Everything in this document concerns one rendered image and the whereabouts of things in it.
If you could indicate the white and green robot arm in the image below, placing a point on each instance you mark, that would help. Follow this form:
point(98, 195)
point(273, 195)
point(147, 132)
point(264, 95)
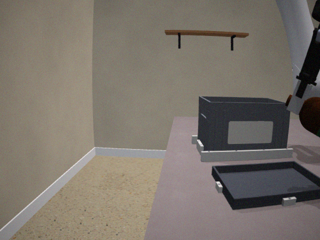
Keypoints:
point(299, 29)

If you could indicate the brown bottle with green label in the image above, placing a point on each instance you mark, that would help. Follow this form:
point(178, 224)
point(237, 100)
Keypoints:
point(309, 114)

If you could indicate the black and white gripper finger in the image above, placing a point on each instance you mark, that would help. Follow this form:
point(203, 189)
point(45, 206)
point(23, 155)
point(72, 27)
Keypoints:
point(313, 80)
point(306, 74)

